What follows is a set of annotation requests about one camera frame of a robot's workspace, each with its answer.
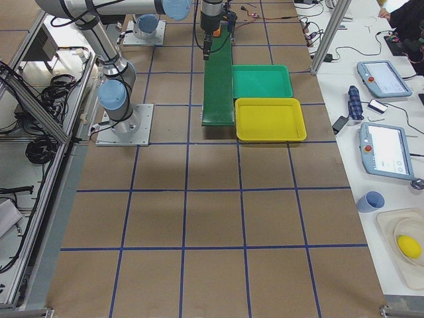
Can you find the green plastic tray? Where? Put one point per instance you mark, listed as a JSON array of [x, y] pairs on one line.
[[261, 81]]

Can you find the teach pendant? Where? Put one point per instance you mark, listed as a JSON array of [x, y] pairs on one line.
[[382, 79], [384, 151]]

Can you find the blue plaid folded umbrella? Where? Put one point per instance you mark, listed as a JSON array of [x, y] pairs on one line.
[[354, 104]]

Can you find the teach pendant near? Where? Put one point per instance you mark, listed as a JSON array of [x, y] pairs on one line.
[[384, 151]]

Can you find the yellow lemon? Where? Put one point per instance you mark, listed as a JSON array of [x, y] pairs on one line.
[[409, 246]]

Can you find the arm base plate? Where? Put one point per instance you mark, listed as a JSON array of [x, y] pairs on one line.
[[135, 131], [135, 37]]

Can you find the yellow plastic tray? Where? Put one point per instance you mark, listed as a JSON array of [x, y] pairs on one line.
[[269, 119]]

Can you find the teach pendant far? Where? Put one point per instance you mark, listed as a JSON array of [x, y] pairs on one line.
[[382, 79]]

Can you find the green conveyor belt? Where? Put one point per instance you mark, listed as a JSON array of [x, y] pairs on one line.
[[218, 104]]

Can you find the plain orange cylinder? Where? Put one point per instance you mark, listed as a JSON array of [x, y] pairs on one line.
[[217, 33]]

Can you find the aluminium frame post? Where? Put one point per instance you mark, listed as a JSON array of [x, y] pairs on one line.
[[329, 34]]

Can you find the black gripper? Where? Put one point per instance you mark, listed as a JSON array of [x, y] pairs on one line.
[[209, 24]]

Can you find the black power adapter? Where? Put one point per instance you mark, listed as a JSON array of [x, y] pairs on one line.
[[338, 125]]

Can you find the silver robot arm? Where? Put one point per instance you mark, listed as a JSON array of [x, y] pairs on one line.
[[114, 94], [145, 25]]

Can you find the blue plastic cup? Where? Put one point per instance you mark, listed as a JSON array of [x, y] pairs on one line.
[[370, 201]]

